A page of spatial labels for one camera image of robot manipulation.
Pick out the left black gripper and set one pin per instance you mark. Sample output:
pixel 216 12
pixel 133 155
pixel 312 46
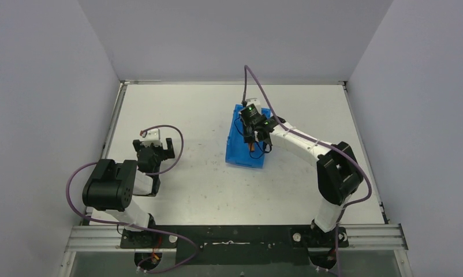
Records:
pixel 153 150

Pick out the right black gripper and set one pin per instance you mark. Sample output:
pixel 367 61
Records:
pixel 254 138

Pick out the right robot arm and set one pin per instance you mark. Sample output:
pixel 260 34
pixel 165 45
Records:
pixel 337 174

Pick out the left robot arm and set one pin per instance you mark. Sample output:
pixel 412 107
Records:
pixel 112 186

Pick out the blue plastic bin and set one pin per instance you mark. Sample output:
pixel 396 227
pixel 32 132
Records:
pixel 237 150

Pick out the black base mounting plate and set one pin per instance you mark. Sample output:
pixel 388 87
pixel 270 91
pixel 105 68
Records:
pixel 241 244

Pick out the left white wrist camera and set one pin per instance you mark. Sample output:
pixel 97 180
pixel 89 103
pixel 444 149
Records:
pixel 150 137

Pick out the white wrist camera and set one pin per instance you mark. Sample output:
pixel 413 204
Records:
pixel 255 101
pixel 150 137

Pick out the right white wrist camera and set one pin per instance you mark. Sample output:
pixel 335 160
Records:
pixel 255 101

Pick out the aluminium frame rail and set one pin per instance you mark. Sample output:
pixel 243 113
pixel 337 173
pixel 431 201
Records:
pixel 104 238

